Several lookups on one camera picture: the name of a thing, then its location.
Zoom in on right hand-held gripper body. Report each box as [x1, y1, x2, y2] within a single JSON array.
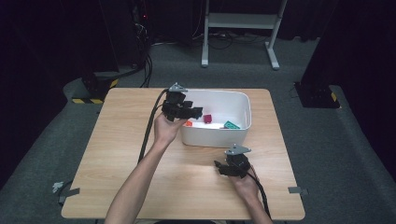
[[222, 144, 252, 179]]

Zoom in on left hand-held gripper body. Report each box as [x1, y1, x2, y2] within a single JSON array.
[[161, 82, 191, 123]]

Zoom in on white plastic bin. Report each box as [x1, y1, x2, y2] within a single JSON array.
[[179, 89, 252, 148]]

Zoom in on long teal toy block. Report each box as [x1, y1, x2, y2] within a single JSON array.
[[223, 120, 241, 130]]

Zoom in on person's right hand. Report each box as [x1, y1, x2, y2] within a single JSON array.
[[232, 167, 261, 203]]

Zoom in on person's left hand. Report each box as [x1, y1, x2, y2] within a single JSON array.
[[153, 112, 188, 147]]

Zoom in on grey tape strip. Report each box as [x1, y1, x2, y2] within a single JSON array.
[[58, 187, 81, 204], [288, 186, 309, 196]]

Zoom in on black stand base striped tape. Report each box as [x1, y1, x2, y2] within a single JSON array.
[[72, 70, 120, 105], [293, 81, 342, 110]]

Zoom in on dark equipment rack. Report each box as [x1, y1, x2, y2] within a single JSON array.
[[99, 0, 151, 68]]

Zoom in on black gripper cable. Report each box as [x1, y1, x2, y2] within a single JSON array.
[[137, 88, 171, 164], [247, 172, 273, 218]]

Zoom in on black floor cable bundle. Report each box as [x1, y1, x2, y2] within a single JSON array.
[[139, 52, 154, 89]]

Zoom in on white metal stand frame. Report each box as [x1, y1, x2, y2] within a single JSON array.
[[201, 0, 288, 71]]

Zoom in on cables under metal stand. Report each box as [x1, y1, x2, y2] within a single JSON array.
[[192, 31, 269, 50]]

